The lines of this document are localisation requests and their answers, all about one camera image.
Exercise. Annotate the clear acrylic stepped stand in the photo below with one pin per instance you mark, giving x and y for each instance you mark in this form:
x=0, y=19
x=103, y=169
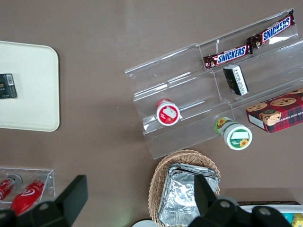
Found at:
x=189, y=94

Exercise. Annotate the teal snack pack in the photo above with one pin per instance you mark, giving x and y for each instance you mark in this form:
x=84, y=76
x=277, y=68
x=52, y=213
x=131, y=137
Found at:
x=287, y=217

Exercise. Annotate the red lid strawberry cup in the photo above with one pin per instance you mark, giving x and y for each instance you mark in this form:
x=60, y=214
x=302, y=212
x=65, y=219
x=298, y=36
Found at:
x=167, y=112

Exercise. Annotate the yellow snack pack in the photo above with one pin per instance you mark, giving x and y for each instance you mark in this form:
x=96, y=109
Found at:
x=298, y=221

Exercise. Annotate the clear acrylic bottle rack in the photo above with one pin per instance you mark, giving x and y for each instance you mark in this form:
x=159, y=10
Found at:
x=50, y=182

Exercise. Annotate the red plaid cookie box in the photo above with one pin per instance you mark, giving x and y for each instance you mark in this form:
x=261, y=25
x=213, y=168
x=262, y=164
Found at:
x=277, y=111

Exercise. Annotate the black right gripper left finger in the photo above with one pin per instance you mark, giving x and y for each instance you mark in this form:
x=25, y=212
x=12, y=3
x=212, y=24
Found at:
x=71, y=201

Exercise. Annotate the small black carton box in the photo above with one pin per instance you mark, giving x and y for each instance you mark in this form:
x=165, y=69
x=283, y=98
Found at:
x=7, y=86

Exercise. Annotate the green lid sunflower cup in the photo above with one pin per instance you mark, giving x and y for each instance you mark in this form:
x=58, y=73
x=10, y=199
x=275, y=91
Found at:
x=234, y=134

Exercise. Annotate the aluminium foil container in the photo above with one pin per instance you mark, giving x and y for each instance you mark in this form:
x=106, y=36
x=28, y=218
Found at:
x=184, y=166
x=180, y=198

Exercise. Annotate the black and white small box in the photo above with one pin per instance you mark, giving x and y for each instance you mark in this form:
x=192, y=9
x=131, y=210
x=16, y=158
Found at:
x=236, y=80

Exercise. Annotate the light wicker basket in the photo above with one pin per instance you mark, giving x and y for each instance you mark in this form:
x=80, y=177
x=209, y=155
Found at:
x=156, y=184

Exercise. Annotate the cream plastic tray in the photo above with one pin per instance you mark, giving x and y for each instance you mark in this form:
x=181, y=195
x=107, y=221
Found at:
x=33, y=99

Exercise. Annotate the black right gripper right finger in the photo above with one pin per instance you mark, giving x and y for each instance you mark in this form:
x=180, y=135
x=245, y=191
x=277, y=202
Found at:
x=206, y=201

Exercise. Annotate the Snickers chocolate bar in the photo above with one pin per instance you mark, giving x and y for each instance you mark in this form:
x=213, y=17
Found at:
x=272, y=30
x=228, y=56

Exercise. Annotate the red cola bottle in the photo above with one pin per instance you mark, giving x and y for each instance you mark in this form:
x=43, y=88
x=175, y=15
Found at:
x=26, y=196
x=6, y=189

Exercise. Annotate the white rectangular snack tray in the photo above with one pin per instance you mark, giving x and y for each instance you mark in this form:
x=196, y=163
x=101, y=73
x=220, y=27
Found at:
x=267, y=207

